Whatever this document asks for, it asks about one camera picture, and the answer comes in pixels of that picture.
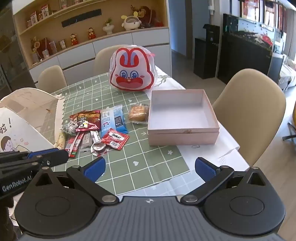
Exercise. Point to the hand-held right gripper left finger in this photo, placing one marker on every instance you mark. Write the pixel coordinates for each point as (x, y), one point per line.
(95, 170)

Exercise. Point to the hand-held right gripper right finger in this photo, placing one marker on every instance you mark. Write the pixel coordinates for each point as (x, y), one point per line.
(205, 170)

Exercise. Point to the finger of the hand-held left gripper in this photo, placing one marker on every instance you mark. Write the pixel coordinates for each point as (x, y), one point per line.
(57, 158)
(44, 153)

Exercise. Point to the beige roll snack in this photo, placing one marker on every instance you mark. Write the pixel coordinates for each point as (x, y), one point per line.
(61, 140)

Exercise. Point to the round foil snack packet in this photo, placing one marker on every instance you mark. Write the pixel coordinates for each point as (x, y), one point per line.
(99, 148)

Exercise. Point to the small clear snack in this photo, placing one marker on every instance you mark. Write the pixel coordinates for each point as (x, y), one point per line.
(70, 127)

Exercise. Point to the red square snack packet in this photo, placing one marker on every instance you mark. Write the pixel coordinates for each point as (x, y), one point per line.
(115, 139)

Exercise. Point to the pink cardboard box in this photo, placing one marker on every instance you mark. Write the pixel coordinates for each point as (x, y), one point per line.
(182, 111)

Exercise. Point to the small white strip packet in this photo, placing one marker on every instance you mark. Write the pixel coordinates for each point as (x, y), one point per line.
(96, 135)

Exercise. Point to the white cartoon paper bag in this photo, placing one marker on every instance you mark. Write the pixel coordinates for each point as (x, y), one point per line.
(23, 125)

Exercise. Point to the small dark red snack packet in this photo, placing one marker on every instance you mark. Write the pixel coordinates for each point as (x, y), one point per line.
(72, 117)

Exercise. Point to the blue snack packet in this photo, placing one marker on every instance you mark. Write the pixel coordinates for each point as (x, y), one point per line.
(114, 120)

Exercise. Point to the wrapped round pastry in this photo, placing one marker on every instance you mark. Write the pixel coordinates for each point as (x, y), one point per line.
(138, 113)

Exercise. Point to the beige chair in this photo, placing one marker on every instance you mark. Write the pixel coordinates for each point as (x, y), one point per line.
(252, 109)
(50, 78)
(101, 58)

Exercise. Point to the yellow black stool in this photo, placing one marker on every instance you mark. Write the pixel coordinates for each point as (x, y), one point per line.
(291, 132)

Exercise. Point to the dark glass cabinet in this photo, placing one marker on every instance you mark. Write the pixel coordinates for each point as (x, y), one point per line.
(11, 58)

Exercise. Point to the clear glass cup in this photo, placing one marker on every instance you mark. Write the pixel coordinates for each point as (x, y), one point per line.
(52, 48)
(62, 44)

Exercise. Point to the gold red ornament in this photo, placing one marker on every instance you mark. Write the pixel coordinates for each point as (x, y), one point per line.
(39, 47)

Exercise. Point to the rabbit face plastic bag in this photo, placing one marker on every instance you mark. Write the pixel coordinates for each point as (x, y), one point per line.
(131, 69)

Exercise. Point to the black water dispenser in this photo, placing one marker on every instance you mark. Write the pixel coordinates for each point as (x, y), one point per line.
(205, 53)

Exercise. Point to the red figurine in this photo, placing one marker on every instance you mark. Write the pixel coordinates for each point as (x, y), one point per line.
(74, 39)
(91, 33)

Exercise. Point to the black sideboard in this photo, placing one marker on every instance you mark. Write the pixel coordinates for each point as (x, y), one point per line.
(245, 58)

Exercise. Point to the white sofa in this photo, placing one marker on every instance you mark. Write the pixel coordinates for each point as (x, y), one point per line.
(288, 74)

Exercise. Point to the white vase with plant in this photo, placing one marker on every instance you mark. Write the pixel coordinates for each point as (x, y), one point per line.
(108, 27)

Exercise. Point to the row of red white boxes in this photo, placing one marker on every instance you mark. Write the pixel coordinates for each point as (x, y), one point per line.
(44, 11)

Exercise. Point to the white rabbit ornament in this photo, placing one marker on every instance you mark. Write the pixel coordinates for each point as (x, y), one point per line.
(131, 23)

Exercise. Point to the brown plush toy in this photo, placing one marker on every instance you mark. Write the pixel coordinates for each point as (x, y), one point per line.
(148, 16)

